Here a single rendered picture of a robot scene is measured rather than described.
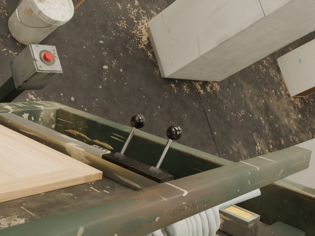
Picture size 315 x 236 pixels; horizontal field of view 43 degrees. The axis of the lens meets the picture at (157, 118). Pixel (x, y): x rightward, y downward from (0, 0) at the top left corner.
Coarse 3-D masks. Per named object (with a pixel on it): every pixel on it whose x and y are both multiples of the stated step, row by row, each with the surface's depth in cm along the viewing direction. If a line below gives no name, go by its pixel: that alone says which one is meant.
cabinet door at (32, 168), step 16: (0, 128) 125; (0, 144) 110; (16, 144) 112; (32, 144) 113; (0, 160) 98; (16, 160) 100; (32, 160) 101; (48, 160) 102; (64, 160) 103; (0, 176) 88; (16, 176) 89; (32, 176) 90; (48, 176) 91; (64, 176) 92; (80, 176) 94; (96, 176) 97; (0, 192) 79; (16, 192) 81; (32, 192) 84
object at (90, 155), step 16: (16, 128) 128; (32, 128) 122; (48, 128) 124; (48, 144) 117; (64, 144) 112; (80, 144) 112; (80, 160) 108; (96, 160) 103; (112, 176) 100; (128, 176) 96; (224, 208) 80; (240, 208) 81; (224, 224) 79; (240, 224) 77; (256, 224) 79
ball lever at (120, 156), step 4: (132, 116) 103; (136, 116) 102; (140, 116) 102; (132, 120) 102; (136, 120) 102; (140, 120) 102; (144, 120) 103; (132, 124) 102; (136, 124) 102; (140, 124) 102; (144, 124) 103; (132, 128) 103; (132, 132) 102; (128, 136) 102; (132, 136) 103; (128, 140) 102; (124, 144) 102; (124, 148) 101; (116, 152) 102; (120, 152) 101; (116, 156) 100; (120, 156) 100; (124, 156) 101
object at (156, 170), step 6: (174, 126) 95; (168, 132) 95; (174, 132) 94; (180, 132) 95; (174, 138) 94; (168, 144) 95; (162, 156) 94; (150, 168) 93; (156, 168) 93; (156, 174) 92
